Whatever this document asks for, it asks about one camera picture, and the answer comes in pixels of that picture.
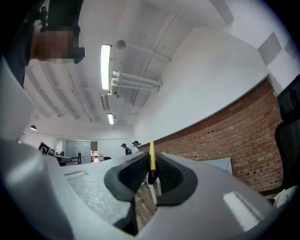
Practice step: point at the white ceiling pipe bundle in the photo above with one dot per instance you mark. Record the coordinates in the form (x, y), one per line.
(136, 82)

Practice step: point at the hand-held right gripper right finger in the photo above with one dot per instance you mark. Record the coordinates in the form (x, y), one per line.
(211, 187)

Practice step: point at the round ceiling dome sensor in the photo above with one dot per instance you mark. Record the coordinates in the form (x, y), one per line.
(121, 44)

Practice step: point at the person's head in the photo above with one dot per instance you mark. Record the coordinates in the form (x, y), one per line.
(54, 44)

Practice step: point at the white table leg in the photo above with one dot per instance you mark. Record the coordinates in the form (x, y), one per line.
(154, 189)

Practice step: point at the fluorescent ceiling light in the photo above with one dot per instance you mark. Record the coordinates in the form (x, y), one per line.
(105, 66)
(110, 118)

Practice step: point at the person's black shirt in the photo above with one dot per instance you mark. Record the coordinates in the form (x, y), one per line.
(17, 58)

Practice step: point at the black office chair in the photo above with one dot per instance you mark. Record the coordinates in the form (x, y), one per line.
(289, 131)

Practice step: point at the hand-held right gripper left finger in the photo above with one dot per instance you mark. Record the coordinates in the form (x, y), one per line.
(98, 187)

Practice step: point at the yellow pen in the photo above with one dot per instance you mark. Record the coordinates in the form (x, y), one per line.
(152, 161)

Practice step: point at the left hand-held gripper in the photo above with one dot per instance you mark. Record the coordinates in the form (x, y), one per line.
(44, 148)

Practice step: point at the white ceiling fixture box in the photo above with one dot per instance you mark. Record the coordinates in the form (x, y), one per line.
(106, 100)

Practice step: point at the black head-worn camera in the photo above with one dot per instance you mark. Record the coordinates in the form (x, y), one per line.
(79, 55)

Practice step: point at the white glove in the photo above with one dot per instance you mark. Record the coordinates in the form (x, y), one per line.
(284, 195)

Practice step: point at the black pendant lamp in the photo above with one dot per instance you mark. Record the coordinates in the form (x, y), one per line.
(33, 127)

